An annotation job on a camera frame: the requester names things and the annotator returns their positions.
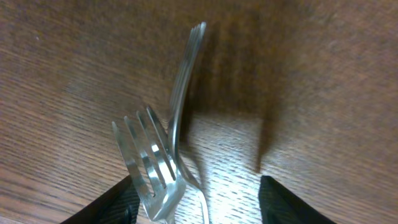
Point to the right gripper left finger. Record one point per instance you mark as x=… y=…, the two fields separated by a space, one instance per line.
x=120 y=204

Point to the thin small steel fork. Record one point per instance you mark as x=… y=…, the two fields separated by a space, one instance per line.
x=177 y=100

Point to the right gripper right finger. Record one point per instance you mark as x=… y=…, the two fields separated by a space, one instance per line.
x=281 y=206

